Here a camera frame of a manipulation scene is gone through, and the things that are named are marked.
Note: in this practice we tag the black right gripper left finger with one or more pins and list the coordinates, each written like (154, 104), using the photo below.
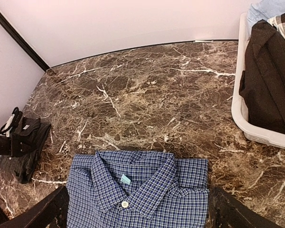
(50, 212)

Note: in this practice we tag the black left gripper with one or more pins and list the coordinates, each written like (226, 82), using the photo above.
(24, 138)

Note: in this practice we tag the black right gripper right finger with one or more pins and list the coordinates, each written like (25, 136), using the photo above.
(227, 212)

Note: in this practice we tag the blue checkered long sleeve shirt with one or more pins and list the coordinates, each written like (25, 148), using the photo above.
(134, 189)

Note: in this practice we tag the folded black striped shirt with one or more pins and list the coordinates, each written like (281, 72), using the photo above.
(23, 167)

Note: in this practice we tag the white plastic laundry basket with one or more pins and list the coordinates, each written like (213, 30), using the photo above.
(239, 109)

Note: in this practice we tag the black garment in basket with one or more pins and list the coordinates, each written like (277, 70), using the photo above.
(262, 84)

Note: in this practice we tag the white tape strip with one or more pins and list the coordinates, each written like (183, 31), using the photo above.
(203, 41)

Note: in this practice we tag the light blue shirt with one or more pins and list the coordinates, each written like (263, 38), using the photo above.
(264, 10)

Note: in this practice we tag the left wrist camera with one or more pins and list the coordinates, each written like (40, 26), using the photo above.
(12, 123)

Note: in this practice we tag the left black corner post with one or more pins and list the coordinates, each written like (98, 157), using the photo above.
(23, 44)

